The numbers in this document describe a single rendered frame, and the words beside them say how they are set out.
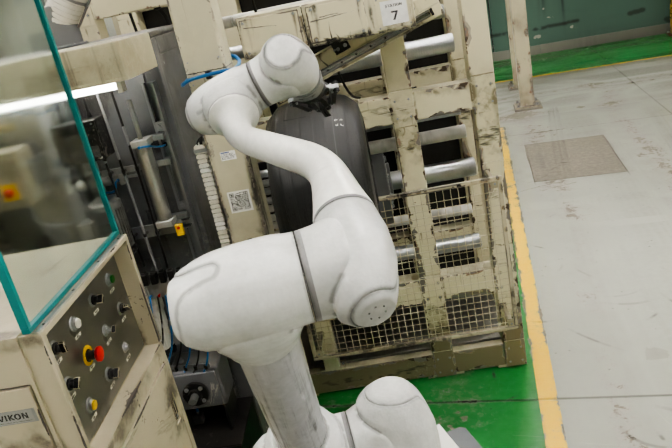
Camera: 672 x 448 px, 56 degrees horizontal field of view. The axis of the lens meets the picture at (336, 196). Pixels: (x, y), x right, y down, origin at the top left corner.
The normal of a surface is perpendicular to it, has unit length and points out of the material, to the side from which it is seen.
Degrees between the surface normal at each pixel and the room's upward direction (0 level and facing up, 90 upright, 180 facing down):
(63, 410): 90
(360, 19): 90
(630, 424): 0
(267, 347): 123
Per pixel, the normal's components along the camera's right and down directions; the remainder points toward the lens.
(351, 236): -0.19, -0.69
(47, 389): -0.02, 0.33
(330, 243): 0.04, -0.72
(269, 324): 0.21, 0.55
